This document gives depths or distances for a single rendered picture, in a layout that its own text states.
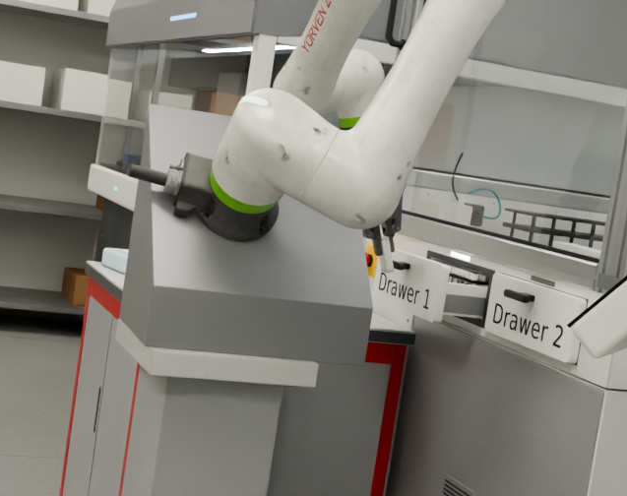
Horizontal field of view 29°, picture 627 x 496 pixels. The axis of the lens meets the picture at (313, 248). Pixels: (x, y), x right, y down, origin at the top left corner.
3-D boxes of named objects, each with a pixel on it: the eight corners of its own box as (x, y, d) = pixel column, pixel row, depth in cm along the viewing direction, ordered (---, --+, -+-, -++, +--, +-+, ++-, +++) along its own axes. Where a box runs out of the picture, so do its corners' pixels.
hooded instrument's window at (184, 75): (227, 213, 315) (253, 35, 311) (94, 163, 480) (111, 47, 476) (602, 260, 357) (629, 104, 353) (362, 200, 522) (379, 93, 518)
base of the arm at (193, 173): (119, 210, 200) (128, 188, 195) (134, 141, 209) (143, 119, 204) (272, 251, 206) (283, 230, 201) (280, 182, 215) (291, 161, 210)
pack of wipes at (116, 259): (164, 279, 281) (167, 259, 281) (126, 276, 276) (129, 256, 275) (136, 268, 293) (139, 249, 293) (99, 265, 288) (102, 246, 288)
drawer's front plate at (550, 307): (567, 363, 205) (578, 298, 204) (483, 330, 232) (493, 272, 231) (576, 364, 206) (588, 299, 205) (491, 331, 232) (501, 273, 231)
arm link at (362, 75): (391, 42, 232) (354, 46, 241) (340, 54, 225) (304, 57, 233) (403, 116, 235) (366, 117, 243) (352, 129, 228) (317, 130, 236)
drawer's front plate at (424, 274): (433, 323, 231) (442, 265, 230) (371, 296, 258) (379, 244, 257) (441, 324, 231) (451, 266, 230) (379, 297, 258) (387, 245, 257)
